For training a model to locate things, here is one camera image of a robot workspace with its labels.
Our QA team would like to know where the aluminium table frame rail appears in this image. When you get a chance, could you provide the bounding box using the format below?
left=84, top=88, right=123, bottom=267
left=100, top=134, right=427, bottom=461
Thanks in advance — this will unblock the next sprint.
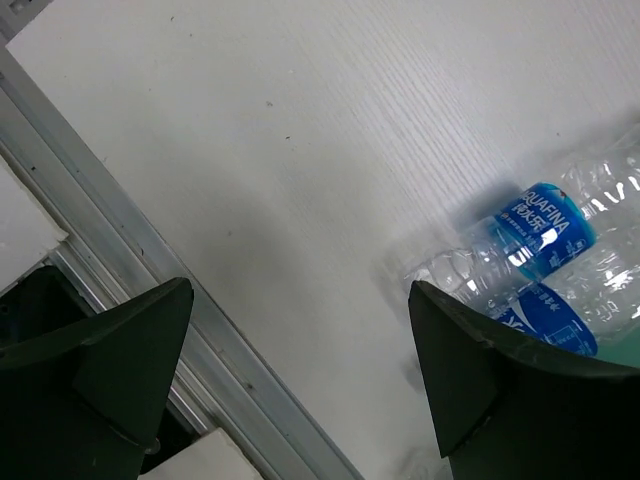
left=1, top=52, right=359, bottom=479

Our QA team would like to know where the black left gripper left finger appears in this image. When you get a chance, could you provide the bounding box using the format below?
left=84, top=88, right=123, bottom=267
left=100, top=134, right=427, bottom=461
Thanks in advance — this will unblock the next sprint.
left=1, top=277, right=194, bottom=479

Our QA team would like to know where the clear bottle blue Aquafina label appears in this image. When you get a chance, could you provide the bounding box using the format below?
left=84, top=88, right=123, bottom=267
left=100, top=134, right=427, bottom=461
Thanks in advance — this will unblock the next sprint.
left=404, top=125, right=639, bottom=310

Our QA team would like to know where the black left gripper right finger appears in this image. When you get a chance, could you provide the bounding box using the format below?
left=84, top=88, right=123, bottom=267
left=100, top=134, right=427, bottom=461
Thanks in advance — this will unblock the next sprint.
left=408, top=281, right=639, bottom=479

